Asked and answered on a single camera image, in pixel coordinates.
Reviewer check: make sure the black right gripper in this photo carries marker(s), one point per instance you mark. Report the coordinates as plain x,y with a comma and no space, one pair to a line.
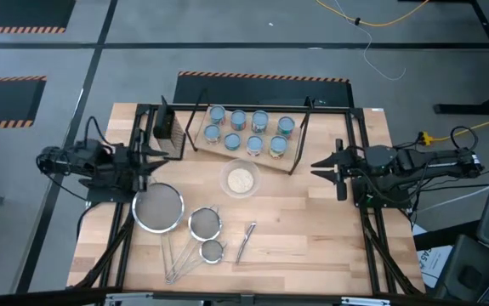
342,170

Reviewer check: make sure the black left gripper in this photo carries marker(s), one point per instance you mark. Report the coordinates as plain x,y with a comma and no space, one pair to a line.
142,170

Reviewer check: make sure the green and red can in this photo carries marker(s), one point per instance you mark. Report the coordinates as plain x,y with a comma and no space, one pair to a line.
278,146

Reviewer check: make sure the light teal peas can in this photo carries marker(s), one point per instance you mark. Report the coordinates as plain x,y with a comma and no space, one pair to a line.
286,126

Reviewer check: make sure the orange and white can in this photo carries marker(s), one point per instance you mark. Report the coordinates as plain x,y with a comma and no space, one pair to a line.
254,145

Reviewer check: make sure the pink diced tomatoes can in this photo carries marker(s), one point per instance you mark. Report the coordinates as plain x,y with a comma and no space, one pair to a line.
259,121

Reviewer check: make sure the green magenta chicken soup can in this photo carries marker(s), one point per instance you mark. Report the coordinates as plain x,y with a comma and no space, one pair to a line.
238,120

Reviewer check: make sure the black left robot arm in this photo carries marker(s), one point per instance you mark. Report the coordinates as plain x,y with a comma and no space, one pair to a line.
78,163

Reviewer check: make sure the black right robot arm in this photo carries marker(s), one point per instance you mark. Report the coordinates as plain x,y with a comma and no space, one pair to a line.
418,163

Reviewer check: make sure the large metal mesh strainer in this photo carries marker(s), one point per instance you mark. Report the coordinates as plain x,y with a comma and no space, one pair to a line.
157,208

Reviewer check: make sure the translucent plastic bowl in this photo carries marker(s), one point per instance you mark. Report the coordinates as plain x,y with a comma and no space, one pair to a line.
227,170

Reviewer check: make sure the medium metal mesh strainer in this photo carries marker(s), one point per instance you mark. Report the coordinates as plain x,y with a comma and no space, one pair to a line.
205,224

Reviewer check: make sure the white rice grains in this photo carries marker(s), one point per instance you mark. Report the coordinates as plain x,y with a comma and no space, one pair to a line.
240,180

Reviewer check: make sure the black mat with hazard stripes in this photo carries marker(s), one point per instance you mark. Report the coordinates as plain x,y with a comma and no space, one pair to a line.
261,91
23,13
6,102

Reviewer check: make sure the small metal mesh strainer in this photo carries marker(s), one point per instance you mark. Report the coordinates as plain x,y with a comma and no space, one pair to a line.
212,251

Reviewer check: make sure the shiny metal peeler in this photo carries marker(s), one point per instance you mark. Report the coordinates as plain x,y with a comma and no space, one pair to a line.
246,240

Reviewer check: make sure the white printed paper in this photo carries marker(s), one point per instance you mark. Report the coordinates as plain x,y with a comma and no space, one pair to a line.
433,263

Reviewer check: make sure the black aluminium rig frame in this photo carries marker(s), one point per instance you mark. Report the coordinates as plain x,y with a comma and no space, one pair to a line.
333,109

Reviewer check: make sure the black desk leg frame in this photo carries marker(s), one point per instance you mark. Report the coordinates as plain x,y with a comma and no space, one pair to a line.
461,109

